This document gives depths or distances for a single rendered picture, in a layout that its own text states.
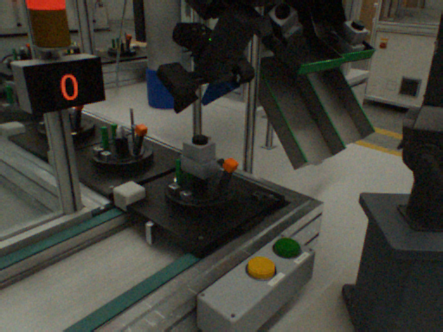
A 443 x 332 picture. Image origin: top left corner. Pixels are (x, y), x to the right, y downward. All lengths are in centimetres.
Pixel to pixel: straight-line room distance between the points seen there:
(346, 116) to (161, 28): 83
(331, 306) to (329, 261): 12
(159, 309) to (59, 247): 25
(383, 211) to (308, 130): 38
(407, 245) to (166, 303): 32
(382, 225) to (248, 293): 21
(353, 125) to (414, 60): 375
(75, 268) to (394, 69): 447
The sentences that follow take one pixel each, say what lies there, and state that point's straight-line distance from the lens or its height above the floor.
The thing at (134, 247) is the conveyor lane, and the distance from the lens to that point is 77.
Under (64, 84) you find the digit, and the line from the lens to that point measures 68.
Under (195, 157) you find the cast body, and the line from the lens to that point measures 74.
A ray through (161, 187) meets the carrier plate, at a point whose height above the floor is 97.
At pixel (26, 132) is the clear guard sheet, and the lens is 73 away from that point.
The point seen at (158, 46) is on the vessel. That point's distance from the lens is 165.
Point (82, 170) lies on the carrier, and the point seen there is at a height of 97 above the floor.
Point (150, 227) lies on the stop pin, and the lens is 73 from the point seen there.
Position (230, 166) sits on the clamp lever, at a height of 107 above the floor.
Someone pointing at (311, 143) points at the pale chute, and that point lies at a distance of 95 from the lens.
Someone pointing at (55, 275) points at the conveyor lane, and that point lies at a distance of 74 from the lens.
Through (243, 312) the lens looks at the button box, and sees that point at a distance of 58.
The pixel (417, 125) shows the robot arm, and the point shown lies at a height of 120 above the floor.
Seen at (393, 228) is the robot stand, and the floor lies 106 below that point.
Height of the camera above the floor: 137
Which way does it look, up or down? 26 degrees down
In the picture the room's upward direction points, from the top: 1 degrees clockwise
